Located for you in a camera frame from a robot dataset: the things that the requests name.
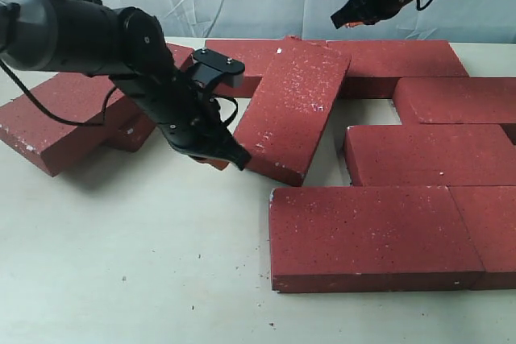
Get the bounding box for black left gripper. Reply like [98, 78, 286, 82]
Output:
[109, 74, 252, 171]

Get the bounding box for red brick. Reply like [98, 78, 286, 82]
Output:
[234, 36, 352, 186]
[327, 40, 468, 99]
[205, 39, 284, 98]
[0, 73, 134, 178]
[268, 186, 485, 293]
[450, 186, 515, 290]
[103, 44, 194, 152]

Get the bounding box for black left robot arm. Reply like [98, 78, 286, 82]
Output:
[1, 0, 251, 169]

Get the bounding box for red brick under stack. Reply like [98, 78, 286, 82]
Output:
[103, 44, 194, 152]

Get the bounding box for red brick second row right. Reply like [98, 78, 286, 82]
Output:
[393, 77, 515, 142]

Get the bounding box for red brick third row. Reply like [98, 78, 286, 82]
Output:
[343, 124, 515, 187]

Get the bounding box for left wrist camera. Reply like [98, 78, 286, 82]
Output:
[187, 48, 245, 91]

